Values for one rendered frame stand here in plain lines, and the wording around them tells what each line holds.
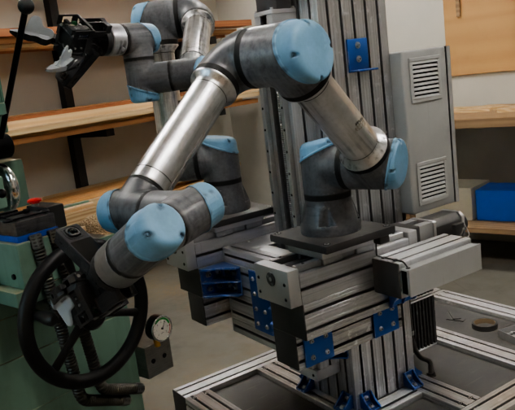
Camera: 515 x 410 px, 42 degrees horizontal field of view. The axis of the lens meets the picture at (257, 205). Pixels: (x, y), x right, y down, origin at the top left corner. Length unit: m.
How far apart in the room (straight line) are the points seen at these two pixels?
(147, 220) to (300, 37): 0.47
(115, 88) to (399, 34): 1.94
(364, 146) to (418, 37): 3.08
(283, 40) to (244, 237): 0.95
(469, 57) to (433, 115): 2.33
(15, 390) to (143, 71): 0.78
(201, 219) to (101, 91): 3.70
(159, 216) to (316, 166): 0.71
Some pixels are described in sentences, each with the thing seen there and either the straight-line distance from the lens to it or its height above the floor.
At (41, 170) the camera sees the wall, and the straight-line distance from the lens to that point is 4.40.
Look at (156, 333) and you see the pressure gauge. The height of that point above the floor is 0.65.
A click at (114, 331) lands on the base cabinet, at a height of 0.68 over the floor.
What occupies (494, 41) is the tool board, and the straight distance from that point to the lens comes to 4.29.
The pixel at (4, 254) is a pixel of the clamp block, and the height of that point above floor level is 0.94.
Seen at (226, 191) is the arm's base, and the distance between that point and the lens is 2.01.
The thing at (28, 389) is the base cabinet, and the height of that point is 0.64.
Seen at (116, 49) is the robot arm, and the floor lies 1.32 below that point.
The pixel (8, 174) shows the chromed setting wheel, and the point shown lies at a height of 1.06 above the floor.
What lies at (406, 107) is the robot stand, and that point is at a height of 1.07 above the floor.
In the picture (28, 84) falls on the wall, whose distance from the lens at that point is 4.39.
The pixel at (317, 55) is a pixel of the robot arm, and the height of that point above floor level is 1.24.
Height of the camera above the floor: 1.22
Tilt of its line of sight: 11 degrees down
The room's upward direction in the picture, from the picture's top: 7 degrees counter-clockwise
